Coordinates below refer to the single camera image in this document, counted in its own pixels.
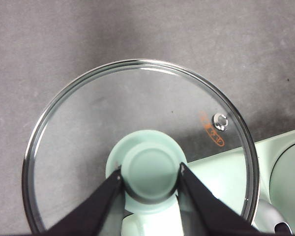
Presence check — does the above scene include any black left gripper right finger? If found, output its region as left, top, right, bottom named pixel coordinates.
left=177, top=162, right=265, bottom=236

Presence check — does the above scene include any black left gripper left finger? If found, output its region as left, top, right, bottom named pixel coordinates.
left=43, top=166, right=125, bottom=236

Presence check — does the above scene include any glass lid with green knob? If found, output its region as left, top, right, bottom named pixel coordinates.
left=21, top=59, right=260, bottom=236

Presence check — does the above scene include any silver griddle cover handle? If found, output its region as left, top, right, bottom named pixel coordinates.
left=252, top=199, right=294, bottom=236

